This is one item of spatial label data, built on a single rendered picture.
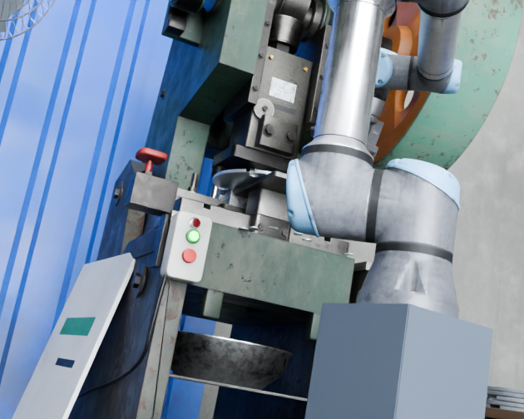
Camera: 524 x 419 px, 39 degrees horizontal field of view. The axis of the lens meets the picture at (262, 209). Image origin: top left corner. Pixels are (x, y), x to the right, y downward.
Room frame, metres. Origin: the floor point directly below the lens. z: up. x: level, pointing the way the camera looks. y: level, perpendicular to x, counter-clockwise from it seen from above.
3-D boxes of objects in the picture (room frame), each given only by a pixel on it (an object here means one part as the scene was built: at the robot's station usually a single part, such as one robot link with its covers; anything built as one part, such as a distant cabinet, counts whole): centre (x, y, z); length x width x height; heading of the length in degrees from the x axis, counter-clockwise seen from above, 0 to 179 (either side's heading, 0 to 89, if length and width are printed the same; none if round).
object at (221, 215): (1.89, 0.03, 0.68); 0.45 x 0.30 x 0.06; 111
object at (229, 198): (1.88, 0.03, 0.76); 0.15 x 0.09 x 0.05; 111
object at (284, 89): (1.85, 0.02, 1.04); 0.17 x 0.15 x 0.30; 21
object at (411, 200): (1.11, -0.23, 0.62); 0.13 x 0.12 x 0.14; 78
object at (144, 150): (1.55, 0.26, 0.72); 0.07 x 0.06 x 0.08; 21
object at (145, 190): (1.56, 0.24, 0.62); 0.10 x 0.06 x 0.20; 111
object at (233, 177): (1.77, -0.01, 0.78); 0.29 x 0.29 x 0.01
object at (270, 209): (1.73, -0.03, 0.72); 0.25 x 0.14 x 0.14; 21
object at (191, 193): (1.83, 0.19, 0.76); 0.17 x 0.06 x 0.10; 111
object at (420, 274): (1.11, -0.24, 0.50); 0.15 x 0.15 x 0.10
